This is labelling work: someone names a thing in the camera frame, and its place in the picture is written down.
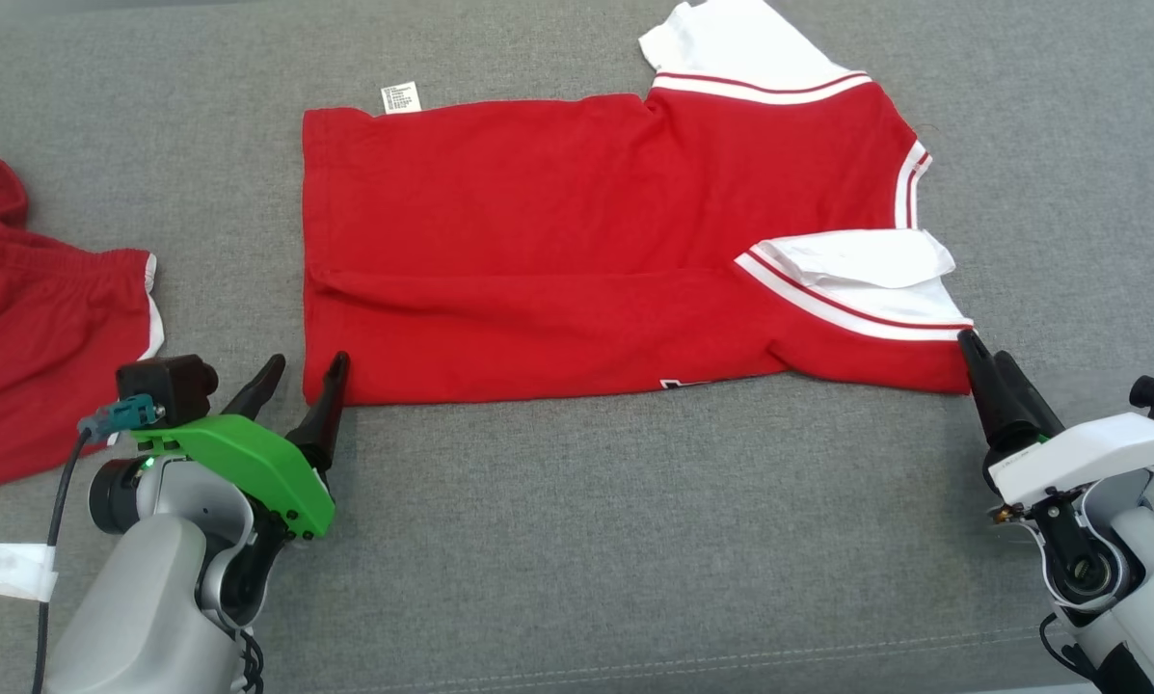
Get left camera cable teal plug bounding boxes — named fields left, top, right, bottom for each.
left=32, top=393, right=165, bottom=694

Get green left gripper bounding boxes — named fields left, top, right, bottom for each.
left=131, top=352, right=351, bottom=539

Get red shorts white stripe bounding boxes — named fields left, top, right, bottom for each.
left=0, top=149, right=165, bottom=493

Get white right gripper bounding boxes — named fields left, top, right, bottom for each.
left=957, top=328, right=1154, bottom=507

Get red jersey shirt white sleeves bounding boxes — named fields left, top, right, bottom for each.
left=302, top=0, right=975, bottom=406

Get grey fabric sofa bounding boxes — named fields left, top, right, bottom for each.
left=0, top=0, right=1154, bottom=694

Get thin black left arm cables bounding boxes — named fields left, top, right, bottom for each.
left=234, top=627, right=267, bottom=694

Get white tape label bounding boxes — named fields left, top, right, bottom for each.
left=0, top=537, right=59, bottom=603

